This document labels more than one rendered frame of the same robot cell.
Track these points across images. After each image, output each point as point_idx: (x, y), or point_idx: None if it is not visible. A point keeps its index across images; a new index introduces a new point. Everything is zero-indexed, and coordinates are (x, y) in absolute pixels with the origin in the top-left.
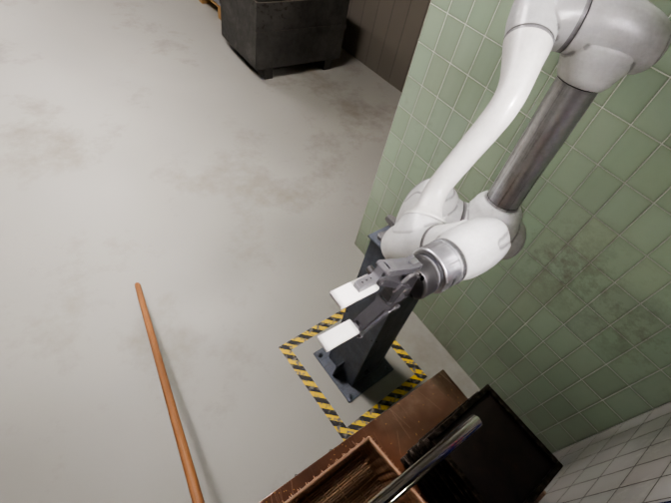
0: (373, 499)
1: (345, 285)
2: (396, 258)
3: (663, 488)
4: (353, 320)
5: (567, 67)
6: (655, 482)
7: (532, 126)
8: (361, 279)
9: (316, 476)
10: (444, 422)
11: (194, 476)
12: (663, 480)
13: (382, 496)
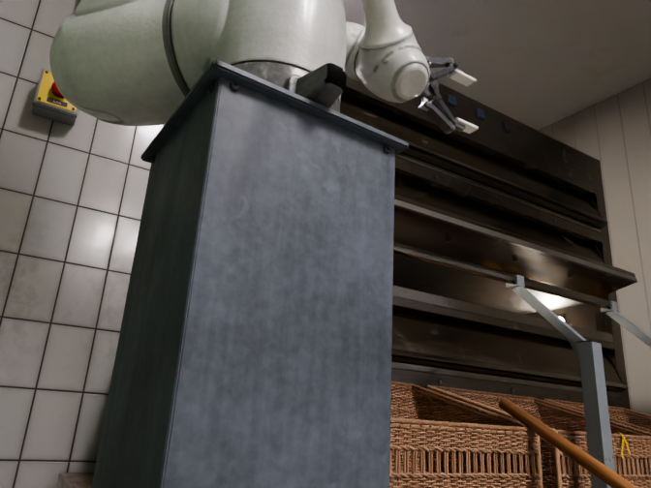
0: (409, 246)
1: (468, 76)
2: (438, 58)
3: (133, 259)
4: (453, 118)
5: None
6: (114, 273)
7: None
8: (459, 70)
9: (438, 429)
10: None
11: (611, 472)
12: (116, 263)
13: (403, 244)
